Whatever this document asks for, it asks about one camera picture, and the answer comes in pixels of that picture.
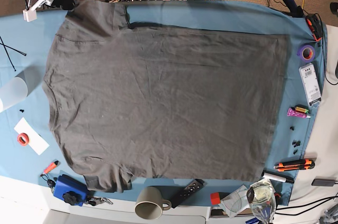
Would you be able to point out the orange marker pen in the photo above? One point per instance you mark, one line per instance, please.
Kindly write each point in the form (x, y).
(48, 169)

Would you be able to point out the orange black utility knife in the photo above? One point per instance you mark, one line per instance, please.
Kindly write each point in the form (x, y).
(301, 164)

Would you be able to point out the clear wine glass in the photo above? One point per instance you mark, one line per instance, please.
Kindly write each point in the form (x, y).
(262, 201)

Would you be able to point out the metal keys carabiner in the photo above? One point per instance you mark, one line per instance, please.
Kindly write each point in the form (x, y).
(95, 201)

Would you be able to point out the orange tape roll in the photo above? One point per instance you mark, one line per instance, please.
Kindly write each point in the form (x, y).
(23, 139)

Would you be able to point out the black power adapter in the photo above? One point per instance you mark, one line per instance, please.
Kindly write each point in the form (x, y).
(323, 182)

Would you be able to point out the blue black clamp tool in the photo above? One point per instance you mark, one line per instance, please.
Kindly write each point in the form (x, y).
(295, 10)

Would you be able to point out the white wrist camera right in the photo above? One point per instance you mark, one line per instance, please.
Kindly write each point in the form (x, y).
(29, 15)

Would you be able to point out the folded clear plastic bag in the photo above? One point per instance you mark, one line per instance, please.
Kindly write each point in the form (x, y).
(236, 202)

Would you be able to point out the purple tape roll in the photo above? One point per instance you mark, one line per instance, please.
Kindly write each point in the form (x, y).
(306, 53)

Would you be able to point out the purple glue tube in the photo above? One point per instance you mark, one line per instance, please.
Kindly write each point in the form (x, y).
(293, 113)

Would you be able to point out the black remote control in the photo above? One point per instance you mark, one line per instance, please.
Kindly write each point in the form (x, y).
(183, 194)

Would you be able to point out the black zip tie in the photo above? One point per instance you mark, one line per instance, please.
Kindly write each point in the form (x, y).
(9, 50)

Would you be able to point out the white black marker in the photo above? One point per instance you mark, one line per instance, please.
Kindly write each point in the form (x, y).
(275, 177)

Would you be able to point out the blue block with black knob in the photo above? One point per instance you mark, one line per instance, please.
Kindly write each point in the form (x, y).
(70, 190)

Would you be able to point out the orange black tape measure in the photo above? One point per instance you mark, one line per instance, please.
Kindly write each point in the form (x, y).
(315, 26)

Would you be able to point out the frosted plastic cup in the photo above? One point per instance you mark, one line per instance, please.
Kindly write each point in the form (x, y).
(13, 92)

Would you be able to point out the grey T-shirt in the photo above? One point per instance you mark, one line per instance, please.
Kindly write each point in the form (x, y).
(158, 101)

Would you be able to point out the beige ceramic mug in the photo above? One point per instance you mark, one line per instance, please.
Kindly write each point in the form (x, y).
(150, 204)

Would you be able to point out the white paper sheet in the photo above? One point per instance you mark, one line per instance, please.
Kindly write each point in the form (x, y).
(37, 143)

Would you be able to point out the red cube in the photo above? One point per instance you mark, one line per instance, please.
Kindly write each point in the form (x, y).
(215, 198)

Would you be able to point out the white labelled package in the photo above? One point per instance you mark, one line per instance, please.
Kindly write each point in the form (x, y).
(310, 84)

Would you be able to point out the yellow green battery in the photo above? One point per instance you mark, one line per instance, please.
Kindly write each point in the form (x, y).
(301, 109)

